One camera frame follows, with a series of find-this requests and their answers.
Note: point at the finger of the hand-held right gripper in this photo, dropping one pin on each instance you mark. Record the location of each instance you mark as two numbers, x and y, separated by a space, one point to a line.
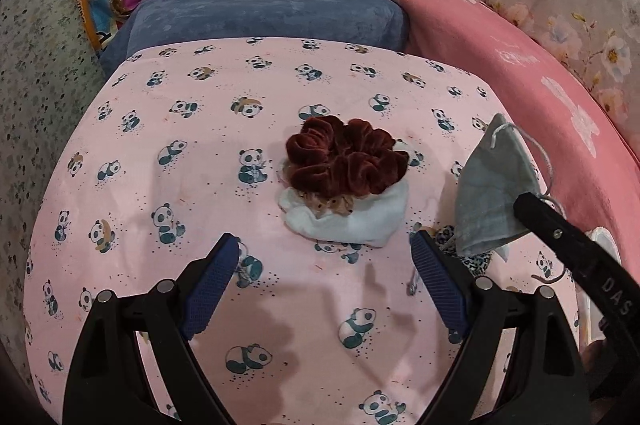
547 230

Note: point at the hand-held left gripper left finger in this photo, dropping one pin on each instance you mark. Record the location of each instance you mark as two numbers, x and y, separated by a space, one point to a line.
210 290

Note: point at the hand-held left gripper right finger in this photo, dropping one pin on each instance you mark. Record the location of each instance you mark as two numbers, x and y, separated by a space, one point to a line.
440 280

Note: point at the grey face mask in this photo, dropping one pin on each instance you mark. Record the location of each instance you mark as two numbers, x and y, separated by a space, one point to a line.
490 190

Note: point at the brown velvet scrunchie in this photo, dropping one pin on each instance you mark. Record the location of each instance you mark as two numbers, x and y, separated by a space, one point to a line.
345 155

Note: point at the small metal clip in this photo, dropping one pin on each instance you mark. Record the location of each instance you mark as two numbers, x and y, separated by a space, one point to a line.
413 286

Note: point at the leopard-print cloth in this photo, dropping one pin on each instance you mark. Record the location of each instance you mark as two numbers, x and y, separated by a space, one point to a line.
450 237

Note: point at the pink panda-print cloth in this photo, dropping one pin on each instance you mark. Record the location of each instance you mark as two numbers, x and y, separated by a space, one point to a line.
200 195

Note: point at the white scrunchie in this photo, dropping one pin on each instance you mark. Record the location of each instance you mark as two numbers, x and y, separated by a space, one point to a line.
350 225

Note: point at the tan fuzzy scrunchie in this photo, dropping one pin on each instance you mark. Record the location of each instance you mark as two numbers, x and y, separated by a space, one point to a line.
325 205

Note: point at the pink blanket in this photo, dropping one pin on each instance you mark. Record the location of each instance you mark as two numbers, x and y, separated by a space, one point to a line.
500 55

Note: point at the blue sofa cushion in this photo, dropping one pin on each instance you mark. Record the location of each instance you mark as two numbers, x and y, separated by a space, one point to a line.
250 10

